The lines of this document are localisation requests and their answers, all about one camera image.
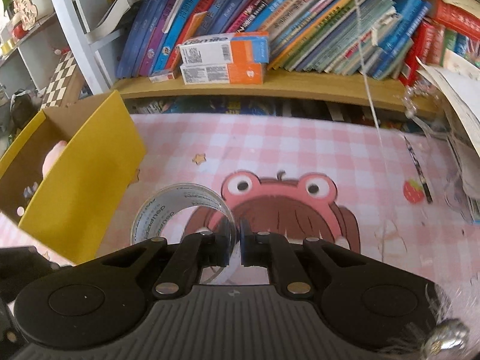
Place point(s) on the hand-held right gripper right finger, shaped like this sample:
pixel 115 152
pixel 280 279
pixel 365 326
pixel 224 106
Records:
pixel 279 266

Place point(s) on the clear tape roll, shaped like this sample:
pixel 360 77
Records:
pixel 157 210

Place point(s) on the silver bell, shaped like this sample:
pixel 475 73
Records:
pixel 447 338

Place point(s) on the dark fuzzy cloth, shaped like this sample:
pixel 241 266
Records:
pixel 22 110

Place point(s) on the grey toy truck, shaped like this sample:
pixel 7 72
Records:
pixel 30 192

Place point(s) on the small red white box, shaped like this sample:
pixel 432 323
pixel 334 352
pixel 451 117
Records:
pixel 163 76

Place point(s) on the orange white toothpaste box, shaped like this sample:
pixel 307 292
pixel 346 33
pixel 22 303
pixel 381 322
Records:
pixel 210 74
pixel 210 49

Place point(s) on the row of colourful books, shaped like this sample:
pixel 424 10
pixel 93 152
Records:
pixel 300 26

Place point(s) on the thick red dictionary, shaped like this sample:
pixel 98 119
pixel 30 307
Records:
pixel 457 20

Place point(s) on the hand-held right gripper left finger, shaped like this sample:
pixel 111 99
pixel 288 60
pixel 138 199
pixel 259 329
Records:
pixel 187 266

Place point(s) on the black pen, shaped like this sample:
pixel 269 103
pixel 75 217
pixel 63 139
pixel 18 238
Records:
pixel 420 172

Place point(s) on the pink plush toy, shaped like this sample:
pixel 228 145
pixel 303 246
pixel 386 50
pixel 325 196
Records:
pixel 52 161

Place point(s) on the white wooden desk bookshelf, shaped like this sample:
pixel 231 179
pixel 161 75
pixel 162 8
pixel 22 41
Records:
pixel 262 90

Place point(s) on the yellow cardboard box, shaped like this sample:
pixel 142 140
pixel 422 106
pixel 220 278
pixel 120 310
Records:
pixel 82 195

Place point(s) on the pile of papers and books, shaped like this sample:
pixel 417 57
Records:
pixel 465 120

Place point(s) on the cartoon paper cutout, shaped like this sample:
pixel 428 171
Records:
pixel 20 3

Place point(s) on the wooden chessboard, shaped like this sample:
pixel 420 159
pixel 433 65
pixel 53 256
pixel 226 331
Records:
pixel 60 78

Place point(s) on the fluffy grey pompom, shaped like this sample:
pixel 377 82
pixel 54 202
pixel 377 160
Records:
pixel 437 292

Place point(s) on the white side shelf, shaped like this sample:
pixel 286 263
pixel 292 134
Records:
pixel 33 52

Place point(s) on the pink checked desk mat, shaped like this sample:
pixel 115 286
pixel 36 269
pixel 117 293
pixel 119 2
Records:
pixel 300 146

